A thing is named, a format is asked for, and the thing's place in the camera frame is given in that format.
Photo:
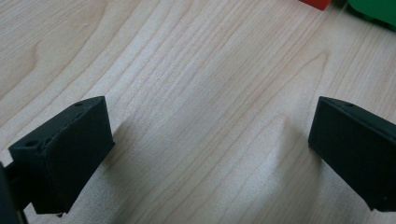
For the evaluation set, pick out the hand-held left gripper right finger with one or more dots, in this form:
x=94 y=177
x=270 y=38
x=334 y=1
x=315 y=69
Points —
x=358 y=149

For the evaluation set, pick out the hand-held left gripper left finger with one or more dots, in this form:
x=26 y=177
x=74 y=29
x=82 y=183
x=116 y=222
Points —
x=62 y=155

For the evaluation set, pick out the green toy brick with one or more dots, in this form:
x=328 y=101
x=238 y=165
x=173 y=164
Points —
x=376 y=9

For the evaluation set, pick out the red toy brick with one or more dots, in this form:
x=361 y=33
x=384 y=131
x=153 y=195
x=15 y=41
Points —
x=316 y=3

